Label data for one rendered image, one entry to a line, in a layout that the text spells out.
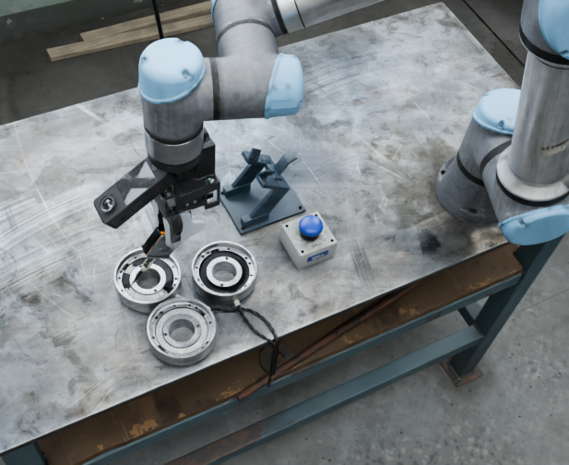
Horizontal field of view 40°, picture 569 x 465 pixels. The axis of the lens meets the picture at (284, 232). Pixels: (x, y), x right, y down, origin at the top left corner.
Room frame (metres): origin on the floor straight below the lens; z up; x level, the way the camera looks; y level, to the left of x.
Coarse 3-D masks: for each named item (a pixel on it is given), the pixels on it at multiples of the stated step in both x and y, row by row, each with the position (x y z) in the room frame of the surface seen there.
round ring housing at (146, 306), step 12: (132, 252) 0.67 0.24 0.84; (120, 264) 0.64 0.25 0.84; (168, 264) 0.66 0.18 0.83; (120, 276) 0.63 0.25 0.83; (132, 276) 0.63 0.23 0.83; (144, 276) 0.65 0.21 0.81; (156, 276) 0.65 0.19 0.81; (180, 276) 0.64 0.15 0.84; (120, 288) 0.61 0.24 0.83; (132, 288) 0.61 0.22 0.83; (156, 288) 0.62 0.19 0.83; (180, 288) 0.63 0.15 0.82; (132, 300) 0.58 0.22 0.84; (156, 300) 0.59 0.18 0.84; (144, 312) 0.59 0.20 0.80
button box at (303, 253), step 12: (288, 228) 0.76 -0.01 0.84; (324, 228) 0.77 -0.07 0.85; (288, 240) 0.74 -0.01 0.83; (300, 240) 0.74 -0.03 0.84; (312, 240) 0.74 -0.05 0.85; (324, 240) 0.75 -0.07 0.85; (336, 240) 0.75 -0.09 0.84; (288, 252) 0.74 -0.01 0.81; (300, 252) 0.72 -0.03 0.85; (312, 252) 0.72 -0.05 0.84; (324, 252) 0.73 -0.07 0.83; (300, 264) 0.71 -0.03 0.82; (312, 264) 0.72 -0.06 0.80
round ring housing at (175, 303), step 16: (160, 304) 0.58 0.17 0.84; (176, 304) 0.59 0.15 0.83; (192, 304) 0.60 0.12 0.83; (176, 320) 0.57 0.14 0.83; (192, 320) 0.57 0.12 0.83; (208, 320) 0.57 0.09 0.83; (208, 336) 0.55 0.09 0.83; (160, 352) 0.50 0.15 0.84; (192, 352) 0.51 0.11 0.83; (208, 352) 0.53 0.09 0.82
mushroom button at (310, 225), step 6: (306, 216) 0.77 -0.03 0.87; (312, 216) 0.77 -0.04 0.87; (300, 222) 0.76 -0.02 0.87; (306, 222) 0.75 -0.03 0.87; (312, 222) 0.76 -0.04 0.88; (318, 222) 0.76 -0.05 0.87; (300, 228) 0.75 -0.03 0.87; (306, 228) 0.74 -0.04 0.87; (312, 228) 0.75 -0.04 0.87; (318, 228) 0.75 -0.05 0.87; (306, 234) 0.74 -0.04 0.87; (312, 234) 0.74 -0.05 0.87; (318, 234) 0.74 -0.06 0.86
